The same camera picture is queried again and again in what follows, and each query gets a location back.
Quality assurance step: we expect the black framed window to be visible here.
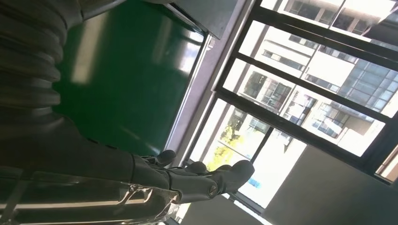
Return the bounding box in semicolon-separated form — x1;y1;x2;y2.
183;0;398;218

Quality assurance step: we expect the green conveyor belt machine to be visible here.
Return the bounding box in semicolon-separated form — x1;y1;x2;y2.
52;0;241;165

